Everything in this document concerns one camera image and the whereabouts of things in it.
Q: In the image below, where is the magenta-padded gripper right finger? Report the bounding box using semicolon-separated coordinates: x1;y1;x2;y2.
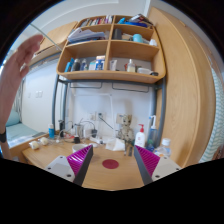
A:
133;144;183;186

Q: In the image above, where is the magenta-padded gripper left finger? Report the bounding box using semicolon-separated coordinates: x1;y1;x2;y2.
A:
44;144;95;187

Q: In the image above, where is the small dark blue bottle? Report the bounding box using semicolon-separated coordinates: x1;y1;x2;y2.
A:
145;141;155;153

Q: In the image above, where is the white red pump bottle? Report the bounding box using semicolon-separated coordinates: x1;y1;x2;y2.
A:
134;123;147;149

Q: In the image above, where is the blue spray bottle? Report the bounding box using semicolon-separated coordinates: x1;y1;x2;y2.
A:
146;114;158;151

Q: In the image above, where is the white power strip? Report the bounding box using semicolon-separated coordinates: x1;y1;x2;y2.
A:
83;128;99;139

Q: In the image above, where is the flat round red coaster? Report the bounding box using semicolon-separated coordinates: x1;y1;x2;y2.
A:
101;158;120;170

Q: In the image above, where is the white tissue pack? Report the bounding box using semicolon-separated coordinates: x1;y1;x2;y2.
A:
105;137;126;152

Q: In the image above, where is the black electric shaver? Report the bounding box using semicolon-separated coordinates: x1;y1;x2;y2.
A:
58;119;65;138

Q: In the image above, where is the tree creature figurine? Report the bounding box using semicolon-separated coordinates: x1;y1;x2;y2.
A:
117;114;135;143

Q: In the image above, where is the small blue white-capped bottle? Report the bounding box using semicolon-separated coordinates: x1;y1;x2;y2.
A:
48;123;56;140

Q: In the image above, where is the bed with teal sheet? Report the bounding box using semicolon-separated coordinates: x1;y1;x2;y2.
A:
4;109;39;148

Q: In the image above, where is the wooden wardrobe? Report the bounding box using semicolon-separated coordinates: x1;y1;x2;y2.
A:
148;6;218;168

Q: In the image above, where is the green white striped towel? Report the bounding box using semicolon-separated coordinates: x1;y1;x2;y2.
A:
199;68;224;164

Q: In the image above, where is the person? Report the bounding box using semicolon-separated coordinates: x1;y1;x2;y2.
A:
0;34;44;160

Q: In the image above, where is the wooden shelf unit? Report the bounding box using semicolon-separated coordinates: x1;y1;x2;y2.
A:
56;13;167;84

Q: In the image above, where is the wooden bunk bed board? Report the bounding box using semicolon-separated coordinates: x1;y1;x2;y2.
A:
28;21;78;66

